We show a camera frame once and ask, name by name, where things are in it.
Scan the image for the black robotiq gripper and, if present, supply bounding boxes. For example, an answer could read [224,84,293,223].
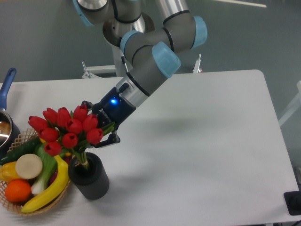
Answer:
[81,86,136,148]

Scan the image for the red tulip bouquet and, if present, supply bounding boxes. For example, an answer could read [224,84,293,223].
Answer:
[28,104,115,170]

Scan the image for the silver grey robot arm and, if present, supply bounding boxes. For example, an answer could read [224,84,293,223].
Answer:
[73,0,207,148]

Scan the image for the dark grey ribbed vase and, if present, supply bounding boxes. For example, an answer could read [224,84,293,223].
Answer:
[68,153,109,200]

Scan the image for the green white leek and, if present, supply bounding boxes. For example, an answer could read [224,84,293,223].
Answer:
[31,144,57,196]

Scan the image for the yellow banana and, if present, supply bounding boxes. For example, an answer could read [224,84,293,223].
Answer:
[21,155,69,214]

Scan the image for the red apple in basket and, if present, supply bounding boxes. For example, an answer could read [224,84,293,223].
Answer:
[48,170,58,185]

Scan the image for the woven wicker basket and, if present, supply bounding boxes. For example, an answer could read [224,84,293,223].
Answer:
[0,128,71,216]

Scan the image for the green cucumber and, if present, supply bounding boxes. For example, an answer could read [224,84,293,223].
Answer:
[0,137,41,165]

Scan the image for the round beige radish slice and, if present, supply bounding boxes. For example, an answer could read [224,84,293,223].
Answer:
[15,154,43,179]

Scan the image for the yellow bell pepper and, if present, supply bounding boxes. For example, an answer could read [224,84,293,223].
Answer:
[0,161,22,183]

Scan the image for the orange fruit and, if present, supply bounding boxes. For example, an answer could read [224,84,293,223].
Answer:
[5,179,32,202]

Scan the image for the black device at table edge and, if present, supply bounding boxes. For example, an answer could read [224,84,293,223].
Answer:
[284,191,301,216]

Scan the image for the black cable on pedestal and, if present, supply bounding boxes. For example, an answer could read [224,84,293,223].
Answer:
[121,56,130,73]

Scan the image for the blue handled saucepan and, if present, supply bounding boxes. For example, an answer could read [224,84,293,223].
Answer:
[0,68,20,158]

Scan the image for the white frame at right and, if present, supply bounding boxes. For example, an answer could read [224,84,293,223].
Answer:
[278,81,301,127]

